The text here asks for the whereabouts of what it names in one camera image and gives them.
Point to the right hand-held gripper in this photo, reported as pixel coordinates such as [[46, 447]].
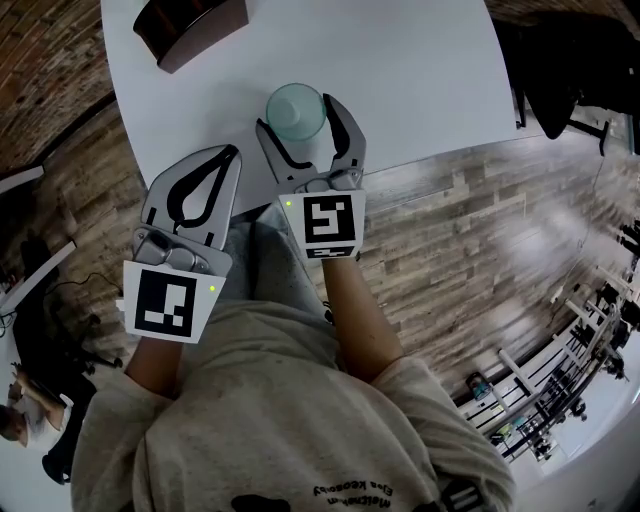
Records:
[[327, 220]]

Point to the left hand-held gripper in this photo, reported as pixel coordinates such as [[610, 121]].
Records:
[[165, 305]]

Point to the translucent green cup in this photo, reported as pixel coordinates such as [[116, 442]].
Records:
[[295, 112]]

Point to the person's left forearm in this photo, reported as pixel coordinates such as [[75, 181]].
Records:
[[152, 367]]

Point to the person's right forearm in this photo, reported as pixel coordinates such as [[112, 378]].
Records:
[[360, 320]]

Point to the person's grey trousers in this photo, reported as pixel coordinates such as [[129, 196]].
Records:
[[270, 265]]

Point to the white power adapter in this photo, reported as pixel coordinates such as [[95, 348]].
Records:
[[120, 310]]

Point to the dark brown wooden box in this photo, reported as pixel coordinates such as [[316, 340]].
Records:
[[195, 30]]

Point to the white desk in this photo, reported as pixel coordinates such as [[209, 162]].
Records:
[[30, 280]]

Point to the black office chair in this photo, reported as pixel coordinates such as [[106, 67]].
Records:
[[555, 70], [50, 320]]

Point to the person's beige sweatshirt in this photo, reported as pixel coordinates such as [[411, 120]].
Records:
[[280, 410]]

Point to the small teal container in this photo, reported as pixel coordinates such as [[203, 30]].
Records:
[[480, 386]]

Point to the white shelf rack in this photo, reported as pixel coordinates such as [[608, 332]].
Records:
[[555, 380]]

